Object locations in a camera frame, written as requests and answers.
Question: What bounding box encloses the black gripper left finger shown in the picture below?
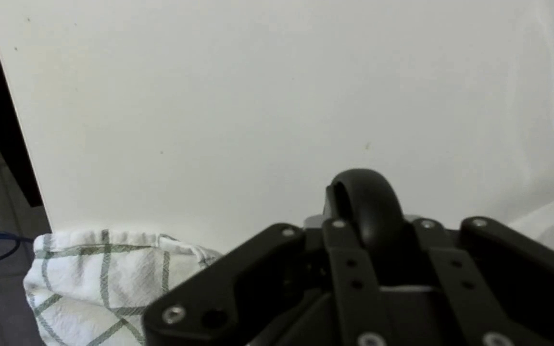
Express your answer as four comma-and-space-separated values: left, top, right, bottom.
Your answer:
140, 217, 385, 346

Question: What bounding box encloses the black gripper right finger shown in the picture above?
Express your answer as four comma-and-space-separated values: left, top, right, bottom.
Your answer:
411, 215, 554, 346

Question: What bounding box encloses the black mug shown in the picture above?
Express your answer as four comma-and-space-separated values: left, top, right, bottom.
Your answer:
302, 167, 419, 290

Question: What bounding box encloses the white checkered towel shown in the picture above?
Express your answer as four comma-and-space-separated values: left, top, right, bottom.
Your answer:
21, 226, 225, 346

